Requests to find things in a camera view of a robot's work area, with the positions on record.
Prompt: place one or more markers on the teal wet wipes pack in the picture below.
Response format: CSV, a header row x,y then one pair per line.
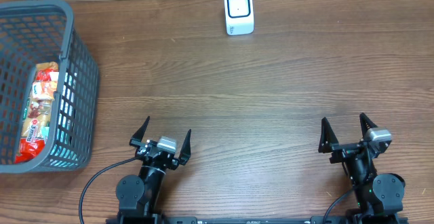
x,y
64,140

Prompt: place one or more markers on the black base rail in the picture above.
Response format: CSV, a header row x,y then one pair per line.
x,y
193,220

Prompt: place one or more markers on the orange spaghetti packet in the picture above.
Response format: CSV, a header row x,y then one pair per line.
x,y
37,115

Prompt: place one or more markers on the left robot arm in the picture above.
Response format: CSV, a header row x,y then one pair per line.
x,y
138,194

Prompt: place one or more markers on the white barcode scanner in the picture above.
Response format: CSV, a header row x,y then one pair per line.
x,y
239,17

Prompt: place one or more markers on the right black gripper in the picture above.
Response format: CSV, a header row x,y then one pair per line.
x,y
336,150

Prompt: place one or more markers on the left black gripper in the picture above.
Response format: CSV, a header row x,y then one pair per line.
x,y
176,162

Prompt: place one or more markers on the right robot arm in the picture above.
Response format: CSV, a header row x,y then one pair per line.
x,y
379,196

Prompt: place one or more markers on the grey plastic mesh basket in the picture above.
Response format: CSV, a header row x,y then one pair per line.
x,y
34,32

